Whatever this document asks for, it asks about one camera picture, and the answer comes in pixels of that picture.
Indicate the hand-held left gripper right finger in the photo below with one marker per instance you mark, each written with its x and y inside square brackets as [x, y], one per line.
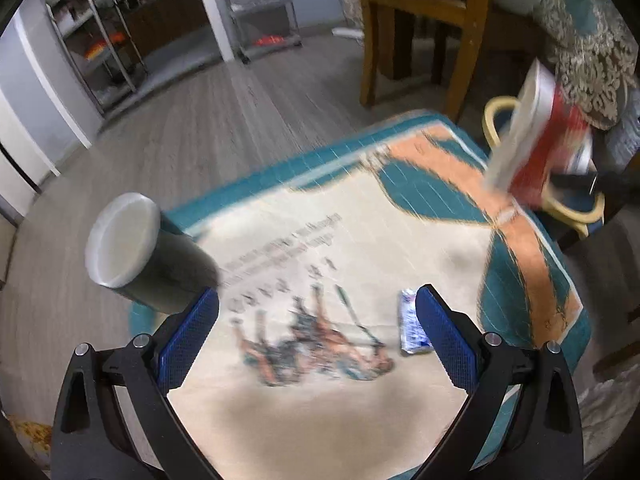
[445, 340]

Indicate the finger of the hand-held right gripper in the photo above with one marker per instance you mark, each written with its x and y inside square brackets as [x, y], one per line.
[575, 182]

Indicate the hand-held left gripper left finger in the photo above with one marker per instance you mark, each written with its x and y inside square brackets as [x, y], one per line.
[187, 340]

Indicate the blue bin with cream rim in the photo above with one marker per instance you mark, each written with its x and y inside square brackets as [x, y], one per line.
[575, 216]

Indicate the blue and white wrapper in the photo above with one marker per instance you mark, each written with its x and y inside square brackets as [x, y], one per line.
[412, 325]

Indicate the red and white box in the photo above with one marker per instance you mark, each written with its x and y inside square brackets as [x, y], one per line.
[545, 135]

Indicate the dark paper cup white lid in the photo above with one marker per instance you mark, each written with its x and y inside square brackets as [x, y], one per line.
[170, 265]

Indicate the teal printed mat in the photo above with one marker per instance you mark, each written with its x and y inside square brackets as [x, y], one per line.
[350, 240]

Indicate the teal tablecloth with lace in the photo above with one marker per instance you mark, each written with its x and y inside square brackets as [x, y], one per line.
[590, 45]

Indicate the grey patterned rug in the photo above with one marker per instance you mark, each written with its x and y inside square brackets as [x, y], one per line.
[597, 420]

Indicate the wooden chair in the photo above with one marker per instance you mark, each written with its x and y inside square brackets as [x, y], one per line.
[475, 35]

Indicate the orange packet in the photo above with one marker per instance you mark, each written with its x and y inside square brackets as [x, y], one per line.
[270, 40]
[102, 47]

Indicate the metal shelf rack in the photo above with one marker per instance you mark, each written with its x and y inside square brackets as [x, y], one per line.
[95, 35]

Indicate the wooden cabinet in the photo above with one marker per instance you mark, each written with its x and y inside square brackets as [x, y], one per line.
[165, 20]

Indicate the grey plastic shelf rack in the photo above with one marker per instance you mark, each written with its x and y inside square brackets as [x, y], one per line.
[260, 5]

